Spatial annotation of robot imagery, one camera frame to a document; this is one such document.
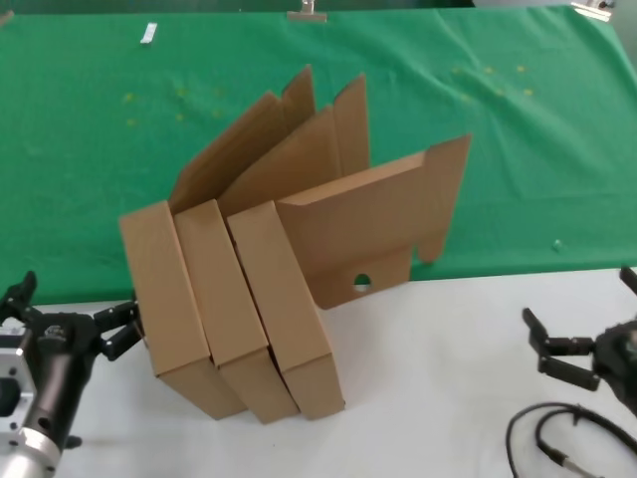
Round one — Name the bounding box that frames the brown cardboard paper box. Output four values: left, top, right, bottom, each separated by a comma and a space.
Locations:
226, 132, 474, 422
117, 64, 317, 422
173, 73, 370, 425

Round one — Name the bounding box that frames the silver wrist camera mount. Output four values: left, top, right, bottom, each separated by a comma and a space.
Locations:
0, 323, 41, 439

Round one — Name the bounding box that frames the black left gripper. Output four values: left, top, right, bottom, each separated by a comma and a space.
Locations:
0, 271, 145, 452

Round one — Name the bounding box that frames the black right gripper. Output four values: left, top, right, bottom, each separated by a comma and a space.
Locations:
522, 267, 637, 404

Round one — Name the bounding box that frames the metal table clamp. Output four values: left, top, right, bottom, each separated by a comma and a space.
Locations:
570, 0, 613, 22
286, 0, 329, 24

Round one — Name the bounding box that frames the green table cloth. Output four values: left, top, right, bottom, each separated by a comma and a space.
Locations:
0, 6, 637, 307

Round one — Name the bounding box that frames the black cable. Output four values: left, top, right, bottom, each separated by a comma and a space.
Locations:
506, 401, 637, 478

